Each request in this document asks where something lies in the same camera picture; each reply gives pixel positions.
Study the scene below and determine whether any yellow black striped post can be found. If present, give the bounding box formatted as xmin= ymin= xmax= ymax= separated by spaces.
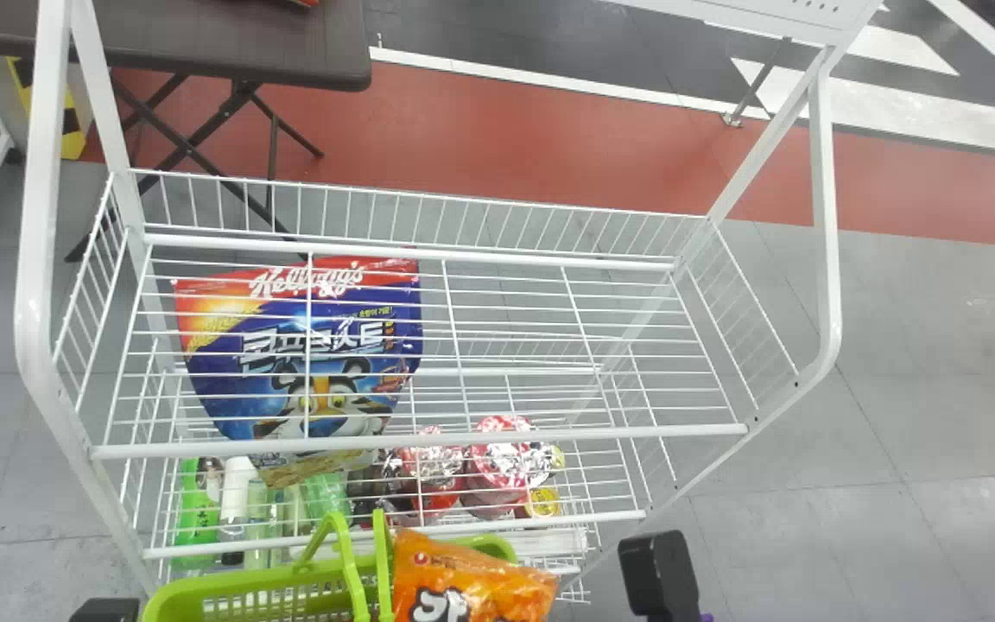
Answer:
xmin=6 ymin=56 xmax=89 ymax=162

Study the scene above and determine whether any yellow snack packet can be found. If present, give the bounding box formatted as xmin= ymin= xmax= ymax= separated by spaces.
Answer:
xmin=255 ymin=450 xmax=379 ymax=490

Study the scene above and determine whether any yellow can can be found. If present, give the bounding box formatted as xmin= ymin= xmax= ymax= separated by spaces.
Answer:
xmin=523 ymin=486 xmax=562 ymax=519

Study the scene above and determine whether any red noodle cup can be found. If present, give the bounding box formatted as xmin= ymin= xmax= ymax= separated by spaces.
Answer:
xmin=389 ymin=424 xmax=469 ymax=524
xmin=465 ymin=414 xmax=567 ymax=520

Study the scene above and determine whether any white wire rack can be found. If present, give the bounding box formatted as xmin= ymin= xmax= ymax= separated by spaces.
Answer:
xmin=14 ymin=0 xmax=884 ymax=606

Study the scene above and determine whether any white bottle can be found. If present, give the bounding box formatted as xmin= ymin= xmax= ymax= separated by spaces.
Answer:
xmin=219 ymin=455 xmax=259 ymax=564

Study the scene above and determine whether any green basket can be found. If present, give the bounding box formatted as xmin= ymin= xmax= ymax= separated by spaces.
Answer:
xmin=141 ymin=510 xmax=521 ymax=622

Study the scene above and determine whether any orange snack packet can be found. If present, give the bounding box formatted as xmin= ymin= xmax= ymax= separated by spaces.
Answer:
xmin=390 ymin=528 xmax=560 ymax=622

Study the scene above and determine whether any green bottle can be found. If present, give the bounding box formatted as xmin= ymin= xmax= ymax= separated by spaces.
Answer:
xmin=173 ymin=458 xmax=221 ymax=572
xmin=301 ymin=473 xmax=352 ymax=530
xmin=243 ymin=479 xmax=276 ymax=570

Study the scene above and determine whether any dark side table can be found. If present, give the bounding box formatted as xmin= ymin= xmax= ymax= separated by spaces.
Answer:
xmin=0 ymin=0 xmax=373 ymax=263

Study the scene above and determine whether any blue cereal bag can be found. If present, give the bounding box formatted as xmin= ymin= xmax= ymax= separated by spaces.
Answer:
xmin=172 ymin=257 xmax=425 ymax=452

